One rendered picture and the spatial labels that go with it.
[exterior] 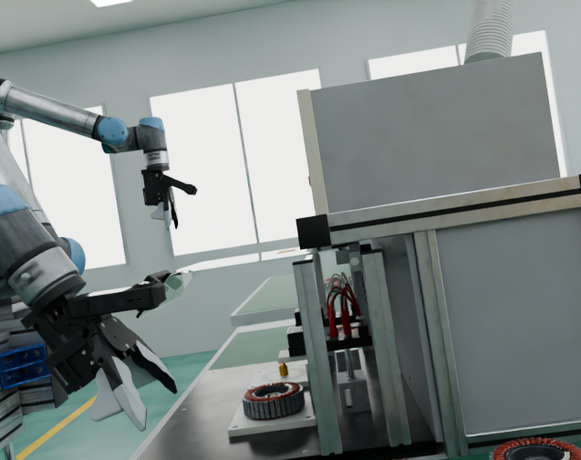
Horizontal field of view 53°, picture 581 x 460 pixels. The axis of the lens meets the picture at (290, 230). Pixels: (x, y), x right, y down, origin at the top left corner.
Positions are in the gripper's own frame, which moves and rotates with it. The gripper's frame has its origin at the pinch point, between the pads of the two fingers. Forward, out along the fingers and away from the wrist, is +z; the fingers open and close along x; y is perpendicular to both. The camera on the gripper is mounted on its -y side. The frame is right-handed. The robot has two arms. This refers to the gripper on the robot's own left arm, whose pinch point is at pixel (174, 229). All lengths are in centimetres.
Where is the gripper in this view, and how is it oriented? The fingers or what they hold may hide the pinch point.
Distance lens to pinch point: 185.2
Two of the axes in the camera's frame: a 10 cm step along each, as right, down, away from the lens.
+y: -9.9, 1.5, -0.1
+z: 1.5, 9.9, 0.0
